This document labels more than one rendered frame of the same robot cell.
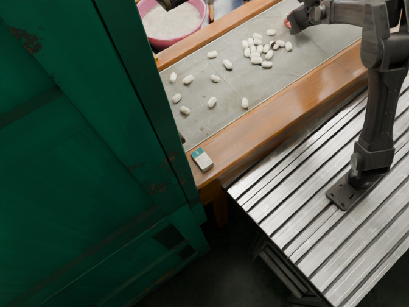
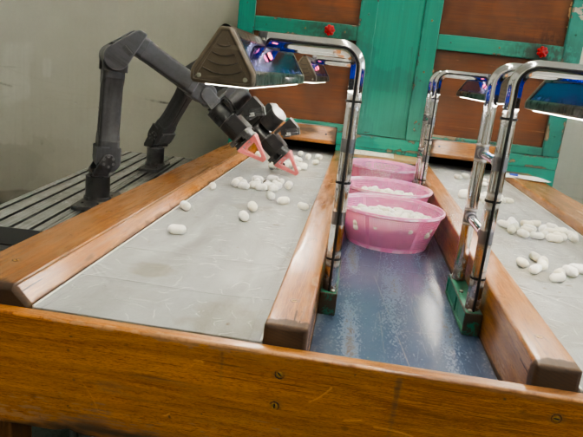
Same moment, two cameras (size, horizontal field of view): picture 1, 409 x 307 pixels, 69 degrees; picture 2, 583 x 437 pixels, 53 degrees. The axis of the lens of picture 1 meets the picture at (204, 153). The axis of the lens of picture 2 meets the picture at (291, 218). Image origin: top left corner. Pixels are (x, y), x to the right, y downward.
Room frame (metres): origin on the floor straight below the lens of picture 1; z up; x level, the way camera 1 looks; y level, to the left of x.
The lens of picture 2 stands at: (1.74, -1.99, 1.07)
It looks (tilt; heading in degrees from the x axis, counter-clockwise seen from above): 14 degrees down; 120
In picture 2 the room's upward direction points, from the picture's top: 6 degrees clockwise
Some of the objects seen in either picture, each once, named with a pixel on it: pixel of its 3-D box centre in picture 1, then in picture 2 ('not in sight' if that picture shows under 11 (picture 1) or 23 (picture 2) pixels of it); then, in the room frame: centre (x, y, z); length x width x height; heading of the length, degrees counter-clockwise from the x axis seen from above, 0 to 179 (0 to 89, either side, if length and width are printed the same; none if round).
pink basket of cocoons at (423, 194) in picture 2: not in sight; (384, 200); (1.11, -0.37, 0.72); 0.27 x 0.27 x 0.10
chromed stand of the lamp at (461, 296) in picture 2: not in sight; (531, 198); (1.59, -0.93, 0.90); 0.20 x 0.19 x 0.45; 115
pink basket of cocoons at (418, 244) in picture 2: not in sight; (388, 223); (1.23, -0.63, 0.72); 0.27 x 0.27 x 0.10
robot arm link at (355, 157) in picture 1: (370, 162); (158, 139); (0.23, -0.41, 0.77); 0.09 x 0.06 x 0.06; 89
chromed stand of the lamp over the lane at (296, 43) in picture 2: not in sight; (299, 170); (1.23, -1.10, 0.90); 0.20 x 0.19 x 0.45; 115
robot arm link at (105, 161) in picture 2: not in sight; (101, 163); (0.52, -0.92, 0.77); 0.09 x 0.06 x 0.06; 147
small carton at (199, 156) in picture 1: (201, 159); not in sight; (0.33, 0.01, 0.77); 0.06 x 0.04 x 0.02; 25
